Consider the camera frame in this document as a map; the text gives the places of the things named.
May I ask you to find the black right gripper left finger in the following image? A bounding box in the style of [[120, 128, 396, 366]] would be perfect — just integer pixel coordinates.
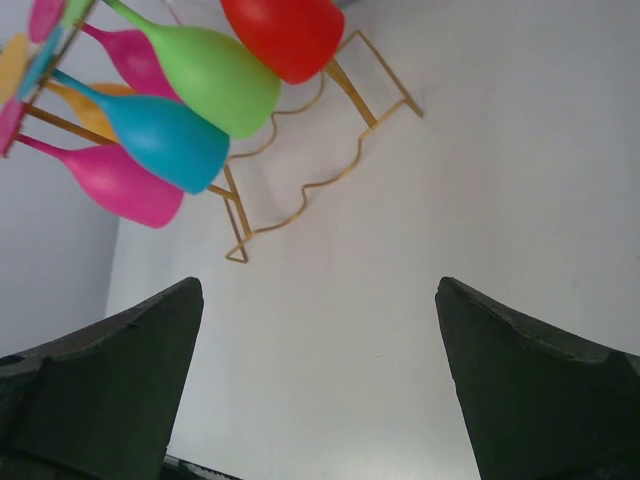
[[1, 277, 204, 479]]

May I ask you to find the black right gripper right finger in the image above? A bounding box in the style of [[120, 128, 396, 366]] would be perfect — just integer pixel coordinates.
[[435, 277, 639, 479]]

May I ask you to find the green wine glass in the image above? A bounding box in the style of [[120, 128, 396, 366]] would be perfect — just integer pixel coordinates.
[[63, 0, 283, 141]]

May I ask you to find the red wine glass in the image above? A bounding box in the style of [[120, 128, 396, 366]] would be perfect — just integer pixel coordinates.
[[221, 0, 346, 85]]

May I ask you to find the front pink wine glass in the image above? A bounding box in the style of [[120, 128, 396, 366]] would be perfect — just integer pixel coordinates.
[[1, 100, 184, 229]]

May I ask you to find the pink wine glass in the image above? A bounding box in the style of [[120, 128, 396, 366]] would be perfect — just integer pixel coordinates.
[[1, 100, 184, 229], [28, 1, 181, 102]]

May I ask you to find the blue wine glass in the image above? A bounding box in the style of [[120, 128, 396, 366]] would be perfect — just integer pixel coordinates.
[[1, 27, 230, 195]]

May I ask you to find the orange wine glass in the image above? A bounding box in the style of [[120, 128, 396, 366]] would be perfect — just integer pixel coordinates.
[[1, 33, 134, 142]]

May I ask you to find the back pink wine glass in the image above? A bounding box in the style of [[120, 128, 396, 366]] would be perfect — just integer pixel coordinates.
[[28, 1, 181, 102]]

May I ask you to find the gold wire glass rack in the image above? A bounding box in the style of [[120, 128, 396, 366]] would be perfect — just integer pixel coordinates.
[[19, 29, 424, 263]]

